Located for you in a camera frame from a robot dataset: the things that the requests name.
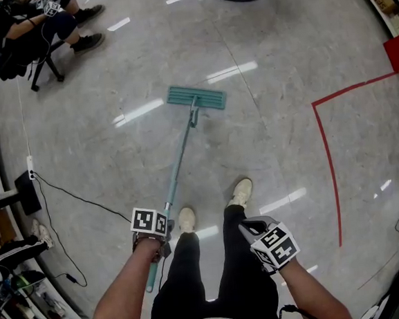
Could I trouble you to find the black stand base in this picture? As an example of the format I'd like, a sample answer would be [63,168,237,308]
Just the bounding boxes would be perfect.
[0,169,44,219]

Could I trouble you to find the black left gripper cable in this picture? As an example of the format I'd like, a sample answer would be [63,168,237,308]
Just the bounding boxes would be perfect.
[128,257,172,319]

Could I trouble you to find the black power cable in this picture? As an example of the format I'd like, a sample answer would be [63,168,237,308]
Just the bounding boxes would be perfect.
[33,163,133,232]
[34,174,89,291]

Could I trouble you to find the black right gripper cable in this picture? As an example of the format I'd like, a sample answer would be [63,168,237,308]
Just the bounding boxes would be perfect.
[276,301,325,319]

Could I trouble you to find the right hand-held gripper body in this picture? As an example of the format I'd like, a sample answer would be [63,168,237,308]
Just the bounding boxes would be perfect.
[248,220,303,275]

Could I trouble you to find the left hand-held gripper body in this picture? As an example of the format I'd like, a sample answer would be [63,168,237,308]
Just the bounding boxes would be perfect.
[128,205,174,266]

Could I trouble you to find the black office chair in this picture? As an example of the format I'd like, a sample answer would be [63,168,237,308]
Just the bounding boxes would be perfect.
[0,38,71,95]

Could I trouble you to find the person's right shoe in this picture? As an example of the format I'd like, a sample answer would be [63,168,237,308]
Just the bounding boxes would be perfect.
[225,177,255,209]

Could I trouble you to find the white power strip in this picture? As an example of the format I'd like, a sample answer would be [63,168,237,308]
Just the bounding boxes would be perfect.
[26,154,36,181]

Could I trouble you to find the person's shoe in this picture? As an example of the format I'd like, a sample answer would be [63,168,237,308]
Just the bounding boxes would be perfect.
[178,207,197,234]
[225,177,255,209]

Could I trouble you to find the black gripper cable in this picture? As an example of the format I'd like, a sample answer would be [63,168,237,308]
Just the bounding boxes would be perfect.
[128,257,172,319]
[276,301,325,319]

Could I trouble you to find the person's left shoe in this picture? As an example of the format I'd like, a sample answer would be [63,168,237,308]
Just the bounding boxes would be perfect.
[178,207,197,234]

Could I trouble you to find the person's left forearm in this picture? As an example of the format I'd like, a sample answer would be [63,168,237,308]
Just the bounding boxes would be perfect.
[75,237,169,319]

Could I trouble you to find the person's black trousers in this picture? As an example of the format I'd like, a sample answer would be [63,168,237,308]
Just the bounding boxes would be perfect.
[137,201,282,319]

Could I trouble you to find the teal mop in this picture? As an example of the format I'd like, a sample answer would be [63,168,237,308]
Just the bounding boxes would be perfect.
[127,81,244,293]

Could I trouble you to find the person's right forearm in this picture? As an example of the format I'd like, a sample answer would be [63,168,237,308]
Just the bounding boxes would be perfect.
[276,256,355,319]

